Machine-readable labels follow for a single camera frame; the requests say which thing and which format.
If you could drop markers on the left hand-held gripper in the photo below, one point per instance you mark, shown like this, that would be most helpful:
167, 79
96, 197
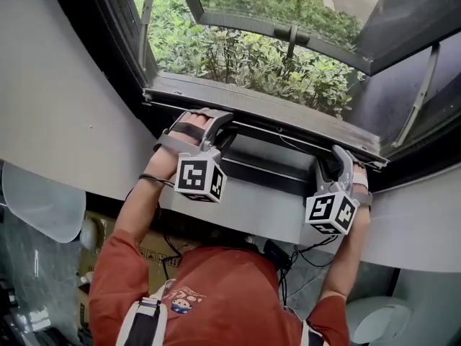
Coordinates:
196, 177

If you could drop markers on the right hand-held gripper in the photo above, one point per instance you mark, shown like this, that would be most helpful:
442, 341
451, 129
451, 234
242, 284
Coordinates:
331, 213

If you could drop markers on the dark-framed awning window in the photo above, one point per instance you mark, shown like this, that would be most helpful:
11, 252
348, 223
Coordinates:
288, 135

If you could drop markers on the person's left forearm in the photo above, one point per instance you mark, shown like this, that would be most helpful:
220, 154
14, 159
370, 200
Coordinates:
144, 200

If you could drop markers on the person's right forearm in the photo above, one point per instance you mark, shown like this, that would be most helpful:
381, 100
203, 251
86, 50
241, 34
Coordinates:
345, 258

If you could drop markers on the open glass window sash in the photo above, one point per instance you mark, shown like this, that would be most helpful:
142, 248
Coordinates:
245, 29

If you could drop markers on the metal window stay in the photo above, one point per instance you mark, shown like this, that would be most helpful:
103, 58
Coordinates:
147, 20
417, 96

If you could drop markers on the person's right hand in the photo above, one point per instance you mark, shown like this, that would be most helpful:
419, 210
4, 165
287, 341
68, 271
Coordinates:
360, 182

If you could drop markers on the person's left hand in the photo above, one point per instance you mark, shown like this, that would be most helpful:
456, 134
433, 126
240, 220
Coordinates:
189, 121

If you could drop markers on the green shrub hedge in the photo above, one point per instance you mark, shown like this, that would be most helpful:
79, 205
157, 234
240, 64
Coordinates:
216, 56

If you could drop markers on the black waist device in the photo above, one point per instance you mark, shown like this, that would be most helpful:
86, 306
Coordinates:
277, 254

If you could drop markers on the closed cardboard box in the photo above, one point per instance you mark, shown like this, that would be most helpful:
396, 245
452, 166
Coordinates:
155, 245

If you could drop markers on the white toilet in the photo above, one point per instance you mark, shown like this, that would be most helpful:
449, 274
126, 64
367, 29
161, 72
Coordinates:
378, 319

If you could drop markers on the person's red shirt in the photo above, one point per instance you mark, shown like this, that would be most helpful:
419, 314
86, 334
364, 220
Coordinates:
223, 294

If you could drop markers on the grey rounded pouch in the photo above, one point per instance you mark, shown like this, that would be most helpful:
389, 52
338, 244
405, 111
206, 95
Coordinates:
89, 233

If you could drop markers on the white bathtub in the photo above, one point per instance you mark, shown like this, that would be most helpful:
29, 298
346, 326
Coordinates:
43, 204

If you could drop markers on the black window frame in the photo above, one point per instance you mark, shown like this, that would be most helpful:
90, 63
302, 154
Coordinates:
115, 49

